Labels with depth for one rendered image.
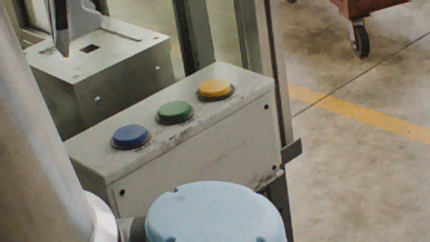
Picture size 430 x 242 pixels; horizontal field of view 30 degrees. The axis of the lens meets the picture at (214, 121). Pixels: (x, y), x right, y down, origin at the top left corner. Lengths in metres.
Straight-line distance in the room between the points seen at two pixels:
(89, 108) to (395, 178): 1.42
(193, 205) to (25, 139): 0.21
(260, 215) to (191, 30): 0.52
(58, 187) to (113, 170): 0.34
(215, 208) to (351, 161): 1.84
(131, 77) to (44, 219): 0.63
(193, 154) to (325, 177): 1.48
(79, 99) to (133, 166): 0.24
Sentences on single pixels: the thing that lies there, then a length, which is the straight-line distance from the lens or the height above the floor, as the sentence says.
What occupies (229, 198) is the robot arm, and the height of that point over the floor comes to 0.97.
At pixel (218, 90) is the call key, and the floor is 0.91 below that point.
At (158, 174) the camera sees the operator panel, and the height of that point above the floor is 0.86.
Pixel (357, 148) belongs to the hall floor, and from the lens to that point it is 2.58.
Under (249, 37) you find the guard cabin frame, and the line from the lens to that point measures 1.11.
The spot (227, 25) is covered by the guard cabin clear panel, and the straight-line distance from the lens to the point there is 1.17.
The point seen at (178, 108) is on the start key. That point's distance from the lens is 1.00.
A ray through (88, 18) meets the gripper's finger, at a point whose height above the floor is 1.03.
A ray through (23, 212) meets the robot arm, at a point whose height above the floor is 1.06.
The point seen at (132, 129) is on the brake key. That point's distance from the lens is 0.97.
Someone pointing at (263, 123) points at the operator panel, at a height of 0.84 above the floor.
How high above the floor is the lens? 1.37
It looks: 29 degrees down
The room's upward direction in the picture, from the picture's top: 9 degrees counter-clockwise
